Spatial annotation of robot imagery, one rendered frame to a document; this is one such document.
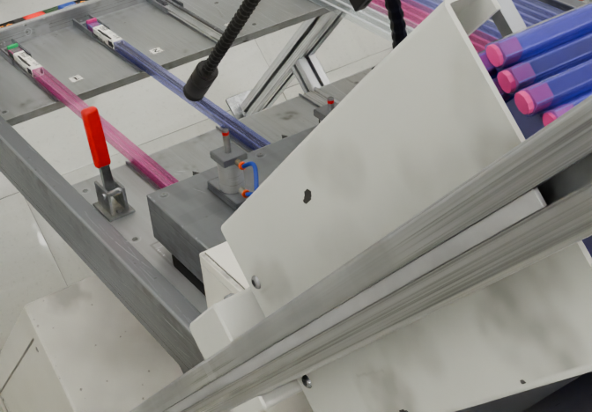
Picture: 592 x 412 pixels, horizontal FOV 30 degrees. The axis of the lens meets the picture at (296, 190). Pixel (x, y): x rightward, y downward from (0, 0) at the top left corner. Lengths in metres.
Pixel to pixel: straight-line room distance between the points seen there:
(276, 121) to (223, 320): 0.52
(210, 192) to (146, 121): 1.29
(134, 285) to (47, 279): 1.14
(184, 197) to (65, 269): 1.17
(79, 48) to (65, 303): 0.33
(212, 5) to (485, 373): 1.05
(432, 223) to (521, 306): 0.05
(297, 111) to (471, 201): 0.80
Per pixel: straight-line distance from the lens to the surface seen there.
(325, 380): 0.68
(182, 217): 0.96
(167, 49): 1.40
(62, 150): 2.22
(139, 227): 1.06
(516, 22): 0.94
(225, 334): 0.72
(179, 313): 0.93
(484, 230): 0.43
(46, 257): 2.15
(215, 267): 0.86
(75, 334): 1.48
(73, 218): 1.09
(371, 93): 0.51
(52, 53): 1.44
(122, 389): 1.48
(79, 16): 1.51
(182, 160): 1.16
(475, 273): 0.45
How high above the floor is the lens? 2.05
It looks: 63 degrees down
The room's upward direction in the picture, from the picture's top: 47 degrees clockwise
